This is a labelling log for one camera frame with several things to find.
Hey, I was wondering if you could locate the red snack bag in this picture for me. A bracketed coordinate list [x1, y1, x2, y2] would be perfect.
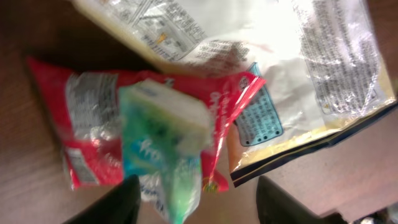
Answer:
[27, 57, 265, 192]

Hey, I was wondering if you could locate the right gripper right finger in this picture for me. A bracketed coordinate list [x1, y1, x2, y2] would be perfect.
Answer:
[256, 176, 347, 224]

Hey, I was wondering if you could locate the teal tissue pack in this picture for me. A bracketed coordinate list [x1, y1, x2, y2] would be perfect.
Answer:
[118, 79, 214, 223]

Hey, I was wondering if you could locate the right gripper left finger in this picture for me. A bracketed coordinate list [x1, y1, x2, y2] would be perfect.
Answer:
[64, 175, 141, 224]

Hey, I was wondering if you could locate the cream snack bag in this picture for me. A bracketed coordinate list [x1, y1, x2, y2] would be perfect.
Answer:
[73, 0, 397, 186]

